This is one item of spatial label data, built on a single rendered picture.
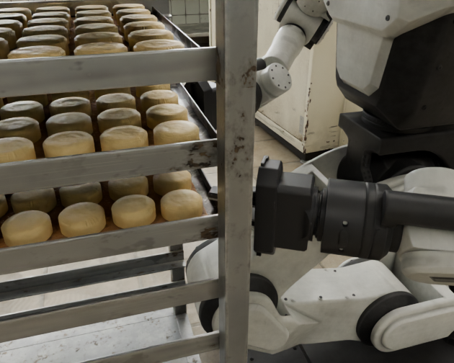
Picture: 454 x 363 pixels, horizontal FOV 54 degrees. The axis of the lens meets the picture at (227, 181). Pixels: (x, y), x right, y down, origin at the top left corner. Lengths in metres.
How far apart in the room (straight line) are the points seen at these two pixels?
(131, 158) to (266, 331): 0.46
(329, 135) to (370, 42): 1.50
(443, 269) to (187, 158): 0.28
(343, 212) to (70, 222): 0.30
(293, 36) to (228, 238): 0.70
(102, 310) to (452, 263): 0.38
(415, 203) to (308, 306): 0.45
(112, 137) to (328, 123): 1.73
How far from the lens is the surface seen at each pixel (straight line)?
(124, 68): 0.41
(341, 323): 0.96
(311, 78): 2.01
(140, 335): 1.13
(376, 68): 0.68
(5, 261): 0.49
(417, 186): 0.54
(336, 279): 0.96
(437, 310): 1.01
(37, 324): 0.55
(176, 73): 0.41
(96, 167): 0.44
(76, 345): 1.14
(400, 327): 0.97
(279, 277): 0.80
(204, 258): 0.82
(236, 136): 0.41
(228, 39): 0.39
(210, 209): 0.54
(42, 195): 0.57
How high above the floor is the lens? 0.97
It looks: 29 degrees down
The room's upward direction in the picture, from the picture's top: straight up
